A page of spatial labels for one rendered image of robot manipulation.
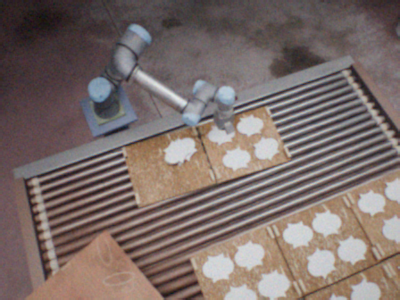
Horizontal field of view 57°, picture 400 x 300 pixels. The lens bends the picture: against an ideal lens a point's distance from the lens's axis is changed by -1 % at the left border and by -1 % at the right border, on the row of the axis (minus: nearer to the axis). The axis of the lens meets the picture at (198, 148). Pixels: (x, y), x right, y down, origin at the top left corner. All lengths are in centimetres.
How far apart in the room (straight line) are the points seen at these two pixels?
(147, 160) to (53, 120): 156
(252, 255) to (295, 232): 24
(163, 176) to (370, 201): 105
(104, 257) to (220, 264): 52
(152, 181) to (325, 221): 88
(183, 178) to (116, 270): 56
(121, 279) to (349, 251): 106
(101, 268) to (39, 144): 176
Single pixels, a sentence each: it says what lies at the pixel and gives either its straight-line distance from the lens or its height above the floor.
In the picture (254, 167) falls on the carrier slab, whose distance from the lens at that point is 194.
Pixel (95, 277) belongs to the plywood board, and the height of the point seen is 104.
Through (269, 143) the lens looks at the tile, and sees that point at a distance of 200.
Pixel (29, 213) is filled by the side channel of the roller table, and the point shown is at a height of 95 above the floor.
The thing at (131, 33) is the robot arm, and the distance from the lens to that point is 169.
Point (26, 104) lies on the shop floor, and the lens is 353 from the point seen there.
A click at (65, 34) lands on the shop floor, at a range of 391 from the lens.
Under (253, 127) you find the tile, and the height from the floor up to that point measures 95.
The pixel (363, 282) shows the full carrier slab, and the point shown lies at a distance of 193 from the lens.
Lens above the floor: 271
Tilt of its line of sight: 64 degrees down
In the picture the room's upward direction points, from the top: straight up
